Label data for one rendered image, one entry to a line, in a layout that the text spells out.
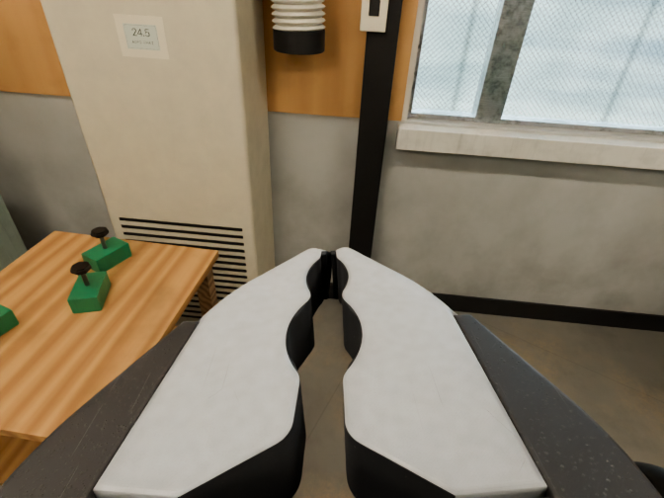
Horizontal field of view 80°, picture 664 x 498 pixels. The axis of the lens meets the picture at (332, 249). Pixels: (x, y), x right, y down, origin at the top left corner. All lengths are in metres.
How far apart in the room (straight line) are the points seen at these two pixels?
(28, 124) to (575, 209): 2.14
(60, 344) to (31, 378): 0.10
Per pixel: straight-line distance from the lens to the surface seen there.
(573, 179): 1.73
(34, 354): 1.18
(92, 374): 1.07
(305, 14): 1.26
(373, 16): 1.32
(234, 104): 1.23
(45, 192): 2.14
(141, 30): 1.29
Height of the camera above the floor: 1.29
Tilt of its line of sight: 35 degrees down
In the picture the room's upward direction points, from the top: 3 degrees clockwise
